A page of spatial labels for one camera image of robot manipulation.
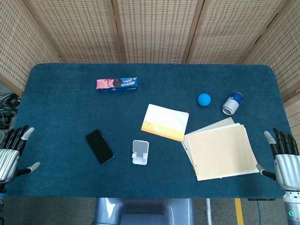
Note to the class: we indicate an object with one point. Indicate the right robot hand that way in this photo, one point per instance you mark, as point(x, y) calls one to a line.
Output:
point(284, 161)

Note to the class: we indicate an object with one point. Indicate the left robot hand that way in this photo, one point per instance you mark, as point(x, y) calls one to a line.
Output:
point(8, 154)

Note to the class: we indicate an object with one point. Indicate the black smartphone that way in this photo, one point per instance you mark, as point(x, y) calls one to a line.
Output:
point(99, 146)

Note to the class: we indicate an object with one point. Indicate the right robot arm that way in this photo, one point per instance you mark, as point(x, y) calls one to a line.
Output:
point(291, 206)

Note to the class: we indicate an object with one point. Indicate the beige spiral notebook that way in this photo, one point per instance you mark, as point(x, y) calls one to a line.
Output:
point(220, 152)

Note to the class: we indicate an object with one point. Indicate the white phone stand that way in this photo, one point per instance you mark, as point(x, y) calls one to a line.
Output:
point(140, 152)

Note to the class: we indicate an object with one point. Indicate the dark blue table mat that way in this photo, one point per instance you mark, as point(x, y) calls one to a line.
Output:
point(70, 117)

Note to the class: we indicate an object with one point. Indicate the blue and silver soda can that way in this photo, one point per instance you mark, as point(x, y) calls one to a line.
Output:
point(232, 103)

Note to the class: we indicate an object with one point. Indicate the white table leg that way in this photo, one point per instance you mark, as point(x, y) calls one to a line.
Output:
point(208, 211)

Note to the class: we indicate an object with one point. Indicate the blue ball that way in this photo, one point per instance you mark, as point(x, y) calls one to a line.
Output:
point(204, 99)

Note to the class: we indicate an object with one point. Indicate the white and orange booklet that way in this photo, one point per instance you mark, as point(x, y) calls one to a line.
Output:
point(165, 122)

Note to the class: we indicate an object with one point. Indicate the cookie box pink and blue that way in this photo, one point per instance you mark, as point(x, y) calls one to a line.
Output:
point(117, 84)

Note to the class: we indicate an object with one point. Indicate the grey-blue robot torso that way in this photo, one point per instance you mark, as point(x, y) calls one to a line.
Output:
point(143, 212)

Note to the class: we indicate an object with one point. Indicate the woven bamboo folding screen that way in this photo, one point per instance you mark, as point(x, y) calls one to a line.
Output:
point(154, 30)

